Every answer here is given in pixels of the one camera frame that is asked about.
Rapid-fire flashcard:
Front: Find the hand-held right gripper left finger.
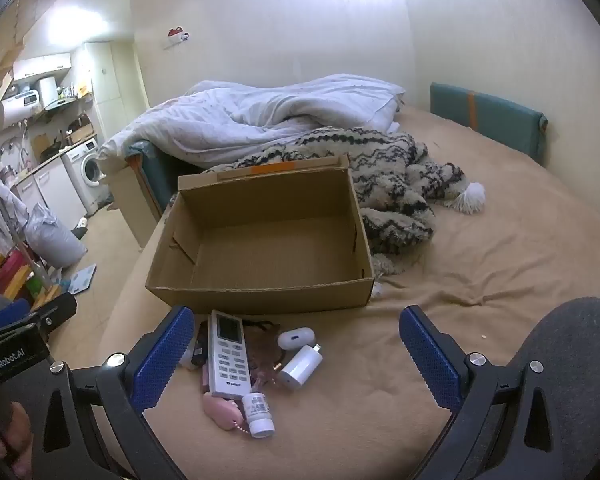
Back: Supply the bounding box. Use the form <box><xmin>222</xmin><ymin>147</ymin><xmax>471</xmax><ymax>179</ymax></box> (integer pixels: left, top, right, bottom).
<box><xmin>30</xmin><ymin>305</ymin><xmax>196</xmax><ymax>480</ymax></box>

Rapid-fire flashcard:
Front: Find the white duvet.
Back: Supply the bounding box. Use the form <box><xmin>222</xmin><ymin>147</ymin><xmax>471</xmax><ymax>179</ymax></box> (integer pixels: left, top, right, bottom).
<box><xmin>97</xmin><ymin>74</ymin><xmax>406</xmax><ymax>168</ymax></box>

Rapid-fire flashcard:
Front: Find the white earbuds case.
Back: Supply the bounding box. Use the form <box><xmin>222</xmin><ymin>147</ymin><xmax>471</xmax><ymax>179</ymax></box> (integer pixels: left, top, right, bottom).
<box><xmin>277</xmin><ymin>327</ymin><xmax>316</xmax><ymax>351</ymax></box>

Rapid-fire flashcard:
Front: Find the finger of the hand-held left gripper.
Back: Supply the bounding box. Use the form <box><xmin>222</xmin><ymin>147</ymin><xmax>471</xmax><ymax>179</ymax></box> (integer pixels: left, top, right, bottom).
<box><xmin>0</xmin><ymin>300</ymin><xmax>32</xmax><ymax>330</ymax></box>
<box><xmin>27</xmin><ymin>293</ymin><xmax>78</xmax><ymax>348</ymax></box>

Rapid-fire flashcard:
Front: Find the white water heater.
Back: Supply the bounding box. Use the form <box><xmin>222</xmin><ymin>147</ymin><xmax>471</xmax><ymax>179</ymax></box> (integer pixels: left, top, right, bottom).
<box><xmin>0</xmin><ymin>92</ymin><xmax>47</xmax><ymax>134</ymax></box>

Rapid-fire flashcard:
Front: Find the wooden staircase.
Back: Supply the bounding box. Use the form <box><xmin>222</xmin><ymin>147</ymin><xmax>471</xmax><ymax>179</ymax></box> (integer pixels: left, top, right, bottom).
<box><xmin>0</xmin><ymin>0</ymin><xmax>48</xmax><ymax>148</ymax></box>

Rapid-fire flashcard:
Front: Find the white base cabinet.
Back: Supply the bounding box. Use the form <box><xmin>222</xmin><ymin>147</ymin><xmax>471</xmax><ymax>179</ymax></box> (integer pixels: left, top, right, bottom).
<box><xmin>11</xmin><ymin>159</ymin><xmax>88</xmax><ymax>233</ymax></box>

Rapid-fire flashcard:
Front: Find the pink massage comb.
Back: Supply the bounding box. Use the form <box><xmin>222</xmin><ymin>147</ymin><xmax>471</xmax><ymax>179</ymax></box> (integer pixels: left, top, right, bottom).
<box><xmin>202</xmin><ymin>392</ymin><xmax>247</xmax><ymax>434</ymax></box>

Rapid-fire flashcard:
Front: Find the slim black device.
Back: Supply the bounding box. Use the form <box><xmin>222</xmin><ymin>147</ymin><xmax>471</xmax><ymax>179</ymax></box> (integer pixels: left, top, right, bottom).
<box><xmin>192</xmin><ymin>322</ymin><xmax>209</xmax><ymax>369</ymax></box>

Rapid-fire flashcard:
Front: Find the brown cardboard carton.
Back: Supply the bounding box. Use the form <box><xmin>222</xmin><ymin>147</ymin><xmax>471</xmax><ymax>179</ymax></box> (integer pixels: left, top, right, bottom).
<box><xmin>66</xmin><ymin>121</ymin><xmax>97</xmax><ymax>144</ymax></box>

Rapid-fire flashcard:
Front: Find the bed with beige sheet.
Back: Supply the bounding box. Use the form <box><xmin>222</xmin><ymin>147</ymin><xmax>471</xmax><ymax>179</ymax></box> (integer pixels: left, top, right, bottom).
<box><xmin>100</xmin><ymin>105</ymin><xmax>600</xmax><ymax>480</ymax></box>

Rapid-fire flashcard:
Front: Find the white charger plug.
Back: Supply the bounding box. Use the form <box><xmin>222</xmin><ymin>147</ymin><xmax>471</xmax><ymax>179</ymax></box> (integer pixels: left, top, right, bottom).
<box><xmin>279</xmin><ymin>344</ymin><xmax>324</xmax><ymax>390</ymax></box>

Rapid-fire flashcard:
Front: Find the white pill bottle blue label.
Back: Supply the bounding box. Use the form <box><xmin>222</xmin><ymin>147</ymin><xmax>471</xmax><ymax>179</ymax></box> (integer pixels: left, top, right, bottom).
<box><xmin>241</xmin><ymin>392</ymin><xmax>276</xmax><ymax>439</ymax></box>

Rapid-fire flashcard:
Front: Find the translucent pink scraping board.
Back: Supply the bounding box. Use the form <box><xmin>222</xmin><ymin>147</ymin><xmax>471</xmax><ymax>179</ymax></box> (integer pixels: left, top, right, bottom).
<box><xmin>249</xmin><ymin>332</ymin><xmax>282</xmax><ymax>387</ymax></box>

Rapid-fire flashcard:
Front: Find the black cable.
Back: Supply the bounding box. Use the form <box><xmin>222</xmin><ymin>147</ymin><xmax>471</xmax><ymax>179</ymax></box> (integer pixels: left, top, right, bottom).
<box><xmin>241</xmin><ymin>316</ymin><xmax>282</xmax><ymax>335</ymax></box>

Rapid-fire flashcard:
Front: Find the teal cushion orange stripe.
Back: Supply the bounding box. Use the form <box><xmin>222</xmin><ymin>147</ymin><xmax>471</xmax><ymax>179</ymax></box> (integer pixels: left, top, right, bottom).
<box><xmin>430</xmin><ymin>82</ymin><xmax>549</xmax><ymax>167</ymax></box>

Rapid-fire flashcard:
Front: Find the bathroom scale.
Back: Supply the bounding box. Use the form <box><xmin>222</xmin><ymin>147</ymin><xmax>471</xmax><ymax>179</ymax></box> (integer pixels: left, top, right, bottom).
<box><xmin>68</xmin><ymin>264</ymin><xmax>98</xmax><ymax>294</ymax></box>

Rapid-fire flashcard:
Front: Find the red storage bin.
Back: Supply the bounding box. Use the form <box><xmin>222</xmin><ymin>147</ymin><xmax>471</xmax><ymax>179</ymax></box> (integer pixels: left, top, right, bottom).
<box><xmin>0</xmin><ymin>251</ymin><xmax>32</xmax><ymax>295</ymax></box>

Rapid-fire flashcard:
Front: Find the cardboard box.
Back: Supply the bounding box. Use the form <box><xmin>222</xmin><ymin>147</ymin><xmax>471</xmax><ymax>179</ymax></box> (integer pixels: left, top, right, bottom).
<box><xmin>146</xmin><ymin>154</ymin><xmax>376</xmax><ymax>315</ymax></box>

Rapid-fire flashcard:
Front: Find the yellow wooden rack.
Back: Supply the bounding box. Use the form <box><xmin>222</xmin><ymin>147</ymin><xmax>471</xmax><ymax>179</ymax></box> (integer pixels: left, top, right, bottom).
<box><xmin>0</xmin><ymin>232</ymin><xmax>63</xmax><ymax>313</ymax></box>

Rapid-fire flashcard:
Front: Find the hanging white cloth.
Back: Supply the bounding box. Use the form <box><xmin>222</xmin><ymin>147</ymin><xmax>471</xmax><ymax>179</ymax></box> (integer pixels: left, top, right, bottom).
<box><xmin>0</xmin><ymin>175</ymin><xmax>30</xmax><ymax>257</ymax></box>

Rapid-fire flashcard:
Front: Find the white wall cabinet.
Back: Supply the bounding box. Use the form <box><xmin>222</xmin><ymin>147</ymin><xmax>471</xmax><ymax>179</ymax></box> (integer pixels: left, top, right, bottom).
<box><xmin>12</xmin><ymin>52</ymin><xmax>73</xmax><ymax>82</ymax></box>

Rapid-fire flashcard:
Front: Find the white remote control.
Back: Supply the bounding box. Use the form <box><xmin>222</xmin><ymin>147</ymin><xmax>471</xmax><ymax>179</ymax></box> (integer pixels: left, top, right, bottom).
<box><xmin>207</xmin><ymin>310</ymin><xmax>254</xmax><ymax>401</ymax></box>

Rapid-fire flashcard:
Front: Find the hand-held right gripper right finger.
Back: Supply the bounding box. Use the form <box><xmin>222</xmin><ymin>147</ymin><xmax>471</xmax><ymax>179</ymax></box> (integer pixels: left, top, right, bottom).
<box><xmin>399</xmin><ymin>305</ymin><xmax>564</xmax><ymax>480</ymax></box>

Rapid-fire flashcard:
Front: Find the cream black patterned blanket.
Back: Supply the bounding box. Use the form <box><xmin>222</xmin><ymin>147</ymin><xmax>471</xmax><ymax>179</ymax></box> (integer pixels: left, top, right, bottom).
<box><xmin>200</xmin><ymin>126</ymin><xmax>487</xmax><ymax>277</ymax></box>

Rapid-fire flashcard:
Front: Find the white washing machine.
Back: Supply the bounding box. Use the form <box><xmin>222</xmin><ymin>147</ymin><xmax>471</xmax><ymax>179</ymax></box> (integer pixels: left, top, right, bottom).
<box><xmin>61</xmin><ymin>140</ymin><xmax>107</xmax><ymax>217</ymax></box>

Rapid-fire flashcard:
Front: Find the teal mattress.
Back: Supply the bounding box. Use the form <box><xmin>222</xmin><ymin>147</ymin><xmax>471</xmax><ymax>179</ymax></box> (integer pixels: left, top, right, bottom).
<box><xmin>126</xmin><ymin>142</ymin><xmax>203</xmax><ymax>222</ymax></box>

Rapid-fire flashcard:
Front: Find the person's left hand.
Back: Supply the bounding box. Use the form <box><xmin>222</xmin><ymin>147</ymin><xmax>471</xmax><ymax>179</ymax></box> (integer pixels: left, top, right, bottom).
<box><xmin>0</xmin><ymin>400</ymin><xmax>34</xmax><ymax>479</ymax></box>

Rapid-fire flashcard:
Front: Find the grey stuffed bag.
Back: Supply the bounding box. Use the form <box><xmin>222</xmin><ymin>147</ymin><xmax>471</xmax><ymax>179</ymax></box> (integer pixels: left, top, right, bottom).
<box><xmin>23</xmin><ymin>204</ymin><xmax>87</xmax><ymax>269</ymax></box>

